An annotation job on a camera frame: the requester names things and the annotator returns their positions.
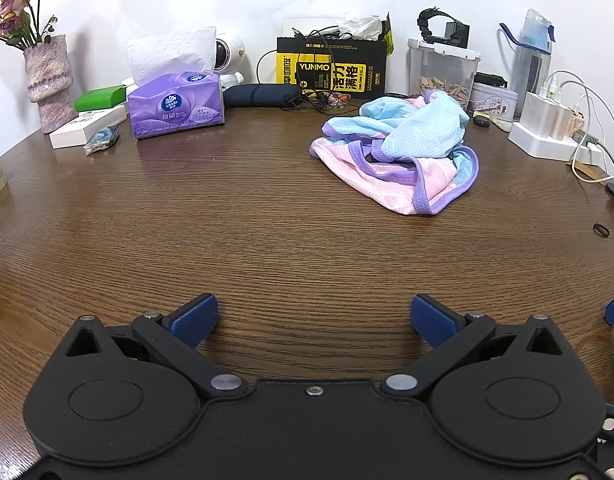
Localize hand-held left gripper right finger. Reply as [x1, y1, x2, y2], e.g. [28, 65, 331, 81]
[379, 294, 573, 400]

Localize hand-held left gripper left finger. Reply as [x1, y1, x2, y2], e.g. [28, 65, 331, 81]
[62, 294, 250, 402]

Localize pastel mesh tank top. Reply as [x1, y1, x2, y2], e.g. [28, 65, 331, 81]
[309, 90, 480, 217]

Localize white power strip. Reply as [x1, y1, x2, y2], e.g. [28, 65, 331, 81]
[508, 121, 603, 167]

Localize beige charger block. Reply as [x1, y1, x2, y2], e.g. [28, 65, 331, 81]
[551, 106, 575, 141]

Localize small blue packet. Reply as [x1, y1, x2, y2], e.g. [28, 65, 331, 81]
[84, 125, 120, 157]

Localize purple tissue pack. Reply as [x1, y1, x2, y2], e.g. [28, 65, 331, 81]
[127, 25, 226, 141]

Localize white charger block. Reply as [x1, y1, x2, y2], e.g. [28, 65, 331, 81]
[520, 91, 555, 137]

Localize white flat box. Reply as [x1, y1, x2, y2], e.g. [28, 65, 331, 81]
[49, 105, 128, 150]

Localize white round tin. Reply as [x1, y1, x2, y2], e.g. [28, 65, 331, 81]
[470, 72, 519, 122]

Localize dark blue pouch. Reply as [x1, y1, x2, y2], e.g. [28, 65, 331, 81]
[223, 84, 301, 108]

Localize small red packet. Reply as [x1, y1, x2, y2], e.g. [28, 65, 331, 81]
[318, 92, 361, 113]

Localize green box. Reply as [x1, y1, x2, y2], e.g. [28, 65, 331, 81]
[75, 85, 128, 113]

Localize clear storage container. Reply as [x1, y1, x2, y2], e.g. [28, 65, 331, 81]
[407, 38, 481, 112]

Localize black yellow box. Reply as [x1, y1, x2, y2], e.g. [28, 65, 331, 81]
[277, 36, 389, 102]

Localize clear blue water bottle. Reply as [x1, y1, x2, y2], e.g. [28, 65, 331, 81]
[499, 9, 556, 107]

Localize pink textured vase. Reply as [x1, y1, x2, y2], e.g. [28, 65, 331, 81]
[24, 35, 78, 135]

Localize crumpled white paper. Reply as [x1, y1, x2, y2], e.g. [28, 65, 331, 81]
[337, 14, 384, 41]

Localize white charger cables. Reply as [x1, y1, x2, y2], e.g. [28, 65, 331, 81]
[551, 71, 614, 187]

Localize black earphone cable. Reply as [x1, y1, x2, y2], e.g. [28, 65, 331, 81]
[257, 27, 360, 112]

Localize white security camera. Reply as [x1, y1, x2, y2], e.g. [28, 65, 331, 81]
[211, 32, 246, 86]

